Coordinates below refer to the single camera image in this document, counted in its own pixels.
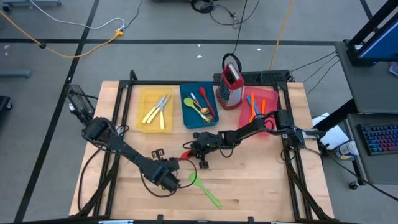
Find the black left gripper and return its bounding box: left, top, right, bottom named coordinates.
left=152, top=149, right=184, bottom=193

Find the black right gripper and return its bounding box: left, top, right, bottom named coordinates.
left=186, top=132, right=220, bottom=170

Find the brown wooden spoon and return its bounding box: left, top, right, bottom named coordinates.
left=189, top=91, right=216, bottom=123

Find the gold metal spoon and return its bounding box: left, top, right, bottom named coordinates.
left=188, top=96, right=210, bottom=115

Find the light green spoon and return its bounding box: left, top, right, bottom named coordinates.
left=183, top=97, right=211, bottom=123

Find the red silicone spoon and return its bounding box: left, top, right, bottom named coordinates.
left=198, top=86, right=217, bottom=119

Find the orange silicone spatula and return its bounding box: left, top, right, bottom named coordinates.
left=248, top=92, right=256, bottom=124

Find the blue silicone spatula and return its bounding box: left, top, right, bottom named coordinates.
left=246, top=95, right=261, bottom=118

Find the green silicone spatula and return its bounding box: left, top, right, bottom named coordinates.
left=188, top=172, right=223, bottom=209

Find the blue plastic bin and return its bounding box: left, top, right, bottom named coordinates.
left=179, top=81, right=220, bottom=130

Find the red-trimmed metal box grater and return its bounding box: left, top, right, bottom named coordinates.
left=216, top=62, right=246, bottom=110

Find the yellow plastic bin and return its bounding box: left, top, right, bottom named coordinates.
left=136, top=86, right=174, bottom=134

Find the pink plastic bin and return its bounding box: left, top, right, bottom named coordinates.
left=238, top=86, right=280, bottom=136

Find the black power supply box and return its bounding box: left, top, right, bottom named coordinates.
left=65, top=84, right=96, bottom=124

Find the white paper sheet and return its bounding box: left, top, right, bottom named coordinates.
left=312, top=112, right=351, bottom=151

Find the white and yellow bottle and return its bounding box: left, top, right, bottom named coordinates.
left=335, top=140, right=359, bottom=161

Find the black floor object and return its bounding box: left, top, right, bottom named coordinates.
left=0, top=95, right=13, bottom=113

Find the grey metal floor bar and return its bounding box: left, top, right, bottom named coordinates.
left=0, top=70, right=32, bottom=79

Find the grey desk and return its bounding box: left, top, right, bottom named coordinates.
left=334, top=40, right=398, bottom=114

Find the grey keyboard shelf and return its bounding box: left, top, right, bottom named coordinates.
left=346, top=113, right=398, bottom=184

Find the rainbow backlit keyboard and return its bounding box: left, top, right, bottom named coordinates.
left=360, top=123, right=398, bottom=156

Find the computer monitor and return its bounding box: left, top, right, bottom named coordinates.
left=356, top=18, right=398, bottom=62

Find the black aluminium table frame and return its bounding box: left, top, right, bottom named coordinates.
left=74, top=70, right=335, bottom=223

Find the black looped cable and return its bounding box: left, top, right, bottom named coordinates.
left=221, top=52, right=243, bottom=74

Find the black floor cable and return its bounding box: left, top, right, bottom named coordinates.
left=231, top=0, right=248, bottom=55

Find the yellow extension cable with plug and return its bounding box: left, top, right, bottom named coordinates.
left=0, top=11, right=124, bottom=59

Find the white floor cable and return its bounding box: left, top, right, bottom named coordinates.
left=29, top=0, right=126, bottom=31

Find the black coiled cable bundle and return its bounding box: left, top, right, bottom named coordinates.
left=189, top=0, right=215, bottom=14

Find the yellow floor cable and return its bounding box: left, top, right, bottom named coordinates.
left=269, top=0, right=295, bottom=71

